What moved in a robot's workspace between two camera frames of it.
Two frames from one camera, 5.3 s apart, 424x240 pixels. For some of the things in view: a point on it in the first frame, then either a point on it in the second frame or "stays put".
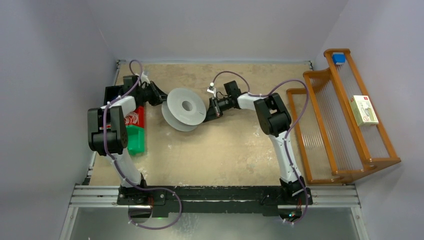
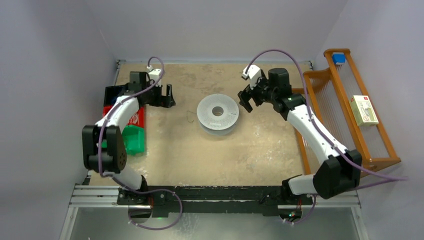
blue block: x=339 y=58 stays put
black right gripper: x=214 y=108 → x=252 y=95
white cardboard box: x=363 y=111 stays put
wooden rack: x=339 y=134 stays put
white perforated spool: x=184 y=109 → x=217 y=125
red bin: x=135 y=118 stays put
